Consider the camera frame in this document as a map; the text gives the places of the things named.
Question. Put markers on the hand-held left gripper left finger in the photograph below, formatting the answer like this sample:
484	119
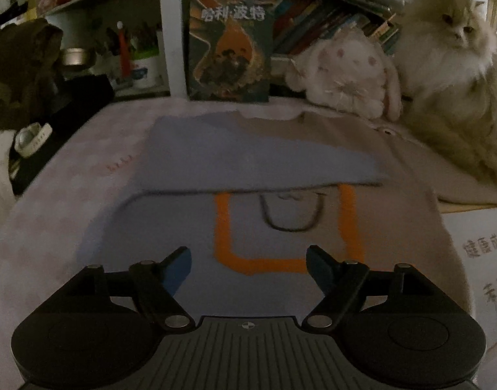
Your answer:
177	270

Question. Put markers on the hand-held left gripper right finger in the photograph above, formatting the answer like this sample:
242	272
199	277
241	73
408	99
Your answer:
318	270

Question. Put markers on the lavender and beige sweater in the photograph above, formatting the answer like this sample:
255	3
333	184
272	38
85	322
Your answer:
273	158

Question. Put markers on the black bag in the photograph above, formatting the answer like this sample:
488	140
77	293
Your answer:
77	101

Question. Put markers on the white wristwatch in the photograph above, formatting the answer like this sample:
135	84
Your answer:
31	138

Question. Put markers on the pink and white plush bunny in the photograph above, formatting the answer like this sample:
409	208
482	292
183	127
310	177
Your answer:
346	73

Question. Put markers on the white tub with green lid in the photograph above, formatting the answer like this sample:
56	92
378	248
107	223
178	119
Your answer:
147	71

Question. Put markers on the white shelving unit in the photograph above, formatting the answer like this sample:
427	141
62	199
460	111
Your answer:
173	48

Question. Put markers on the dark illustrated book box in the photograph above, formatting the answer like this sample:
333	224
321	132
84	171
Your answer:
232	48

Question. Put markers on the fluffy cream cat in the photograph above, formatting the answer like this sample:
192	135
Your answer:
443	73

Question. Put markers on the metal bowl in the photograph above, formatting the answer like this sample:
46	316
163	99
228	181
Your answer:
75	57

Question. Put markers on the row of colourful books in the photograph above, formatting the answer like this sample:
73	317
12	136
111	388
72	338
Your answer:
313	20

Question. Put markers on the dark brown cloth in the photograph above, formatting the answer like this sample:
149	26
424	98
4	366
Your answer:
21	73

